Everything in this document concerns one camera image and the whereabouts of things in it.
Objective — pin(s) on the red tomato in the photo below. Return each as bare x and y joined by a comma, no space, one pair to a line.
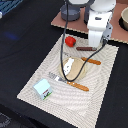
70,41

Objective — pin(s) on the brown sausage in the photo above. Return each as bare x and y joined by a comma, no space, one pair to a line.
86,48

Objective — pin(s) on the knife with orange handle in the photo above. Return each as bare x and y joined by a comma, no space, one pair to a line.
80,61

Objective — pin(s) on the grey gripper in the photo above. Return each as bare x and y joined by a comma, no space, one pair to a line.
107,33

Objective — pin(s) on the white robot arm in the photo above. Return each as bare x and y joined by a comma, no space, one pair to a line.
100,14

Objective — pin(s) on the small grey pot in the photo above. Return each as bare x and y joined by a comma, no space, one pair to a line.
69,12

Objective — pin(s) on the beige bowl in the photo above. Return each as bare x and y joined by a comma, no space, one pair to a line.
124,18

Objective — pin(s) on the blue basket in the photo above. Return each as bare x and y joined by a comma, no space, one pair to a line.
6,6

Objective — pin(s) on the fork with orange handle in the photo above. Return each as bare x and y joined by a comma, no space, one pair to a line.
76,85

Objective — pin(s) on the light blue milk carton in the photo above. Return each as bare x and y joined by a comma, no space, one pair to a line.
42,88

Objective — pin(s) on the large grey pot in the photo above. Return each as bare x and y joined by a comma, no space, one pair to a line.
86,14

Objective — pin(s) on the round tan plate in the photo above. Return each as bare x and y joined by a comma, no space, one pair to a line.
77,72

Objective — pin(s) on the beige woven placemat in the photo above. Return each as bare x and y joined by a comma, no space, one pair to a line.
77,107

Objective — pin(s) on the small white salt shaker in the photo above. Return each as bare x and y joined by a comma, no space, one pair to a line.
68,65

